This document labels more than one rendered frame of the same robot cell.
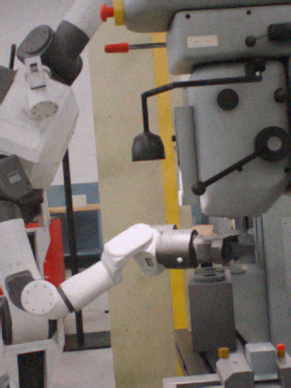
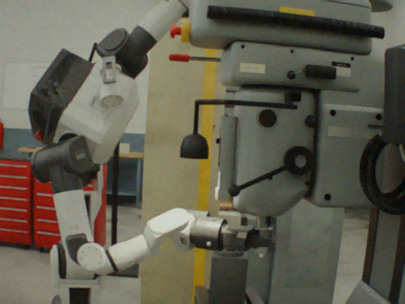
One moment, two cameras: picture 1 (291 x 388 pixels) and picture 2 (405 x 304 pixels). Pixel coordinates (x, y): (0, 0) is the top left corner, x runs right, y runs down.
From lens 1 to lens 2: 11 cm
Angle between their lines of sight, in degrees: 2
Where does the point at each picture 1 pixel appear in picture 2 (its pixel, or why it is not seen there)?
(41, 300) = (92, 259)
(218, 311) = (233, 279)
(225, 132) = (262, 145)
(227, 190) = (257, 193)
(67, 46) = (138, 46)
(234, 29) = (279, 61)
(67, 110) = (130, 100)
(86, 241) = (125, 183)
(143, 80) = (194, 66)
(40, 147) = (103, 131)
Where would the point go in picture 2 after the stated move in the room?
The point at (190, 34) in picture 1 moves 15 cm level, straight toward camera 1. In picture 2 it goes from (243, 60) to (244, 53)
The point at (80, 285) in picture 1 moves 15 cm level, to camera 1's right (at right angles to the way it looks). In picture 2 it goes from (124, 252) to (180, 255)
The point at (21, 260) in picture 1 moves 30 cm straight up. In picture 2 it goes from (79, 224) to (82, 111)
